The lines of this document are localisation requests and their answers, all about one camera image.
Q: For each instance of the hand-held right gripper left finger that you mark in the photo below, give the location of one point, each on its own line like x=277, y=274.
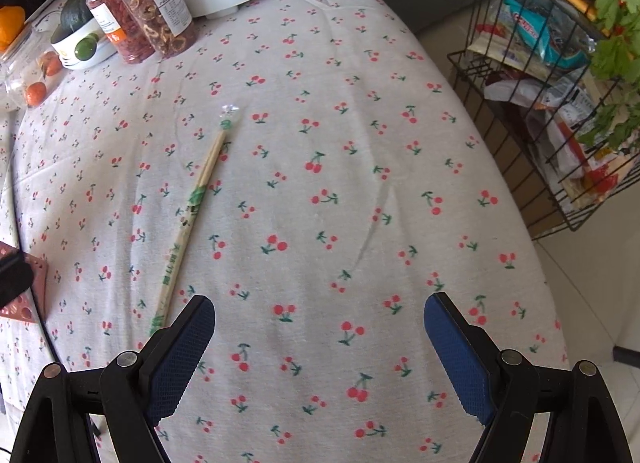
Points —
x=182, y=358

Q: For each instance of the cherry print tablecloth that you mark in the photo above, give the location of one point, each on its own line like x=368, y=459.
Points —
x=325, y=143

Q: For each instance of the clear jar of dried slices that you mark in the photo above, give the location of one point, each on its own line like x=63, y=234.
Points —
x=165, y=28

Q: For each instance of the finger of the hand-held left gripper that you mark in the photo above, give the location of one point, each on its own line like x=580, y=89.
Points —
x=12, y=275

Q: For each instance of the pink perforated utensil holder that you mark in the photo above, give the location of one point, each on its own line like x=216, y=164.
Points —
x=39, y=288

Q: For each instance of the white and green printed container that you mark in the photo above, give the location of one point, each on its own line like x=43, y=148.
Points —
x=82, y=50

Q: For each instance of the clear plastic container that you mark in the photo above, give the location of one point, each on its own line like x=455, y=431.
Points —
x=20, y=63

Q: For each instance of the paper-wrapped disposable chopsticks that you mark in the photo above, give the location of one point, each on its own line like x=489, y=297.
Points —
x=187, y=213

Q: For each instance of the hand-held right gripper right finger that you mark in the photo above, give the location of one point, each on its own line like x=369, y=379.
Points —
x=457, y=363

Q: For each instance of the pile of snack packets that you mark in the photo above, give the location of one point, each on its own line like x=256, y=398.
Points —
x=530, y=28

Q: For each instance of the small tangerine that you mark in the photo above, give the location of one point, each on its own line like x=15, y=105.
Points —
x=50, y=64
x=36, y=92

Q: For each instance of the orange tangerine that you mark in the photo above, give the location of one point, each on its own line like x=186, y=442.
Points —
x=10, y=23

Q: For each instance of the clear jar of red dried fruit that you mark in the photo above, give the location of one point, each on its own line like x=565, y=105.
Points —
x=125, y=38

